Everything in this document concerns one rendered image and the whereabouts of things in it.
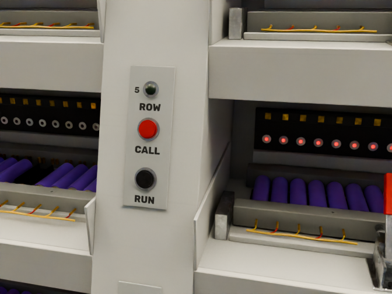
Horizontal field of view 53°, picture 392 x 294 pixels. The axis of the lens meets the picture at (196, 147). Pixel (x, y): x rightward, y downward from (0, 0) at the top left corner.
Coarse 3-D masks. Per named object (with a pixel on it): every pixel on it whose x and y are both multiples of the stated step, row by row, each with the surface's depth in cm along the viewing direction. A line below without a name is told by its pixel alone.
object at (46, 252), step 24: (48, 144) 56; (72, 144) 55; (96, 144) 54; (0, 216) 42; (24, 216) 42; (0, 240) 38; (24, 240) 38; (48, 240) 38; (72, 240) 38; (0, 264) 39; (24, 264) 38; (48, 264) 37; (72, 264) 37; (72, 288) 38
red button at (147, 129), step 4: (148, 120) 33; (140, 124) 34; (144, 124) 33; (148, 124) 33; (152, 124) 33; (140, 128) 34; (144, 128) 33; (148, 128) 33; (152, 128) 33; (156, 128) 33; (140, 132) 34; (144, 132) 33; (148, 132) 33; (152, 132) 33; (144, 136) 34; (148, 136) 33; (152, 136) 33
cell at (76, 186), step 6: (90, 168) 49; (96, 168) 49; (84, 174) 47; (90, 174) 48; (96, 174) 48; (78, 180) 46; (84, 180) 46; (90, 180) 47; (72, 186) 44; (78, 186) 45; (84, 186) 45
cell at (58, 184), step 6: (78, 168) 49; (84, 168) 50; (66, 174) 47; (72, 174) 48; (78, 174) 48; (60, 180) 46; (66, 180) 46; (72, 180) 47; (54, 186) 45; (60, 186) 45; (66, 186) 46
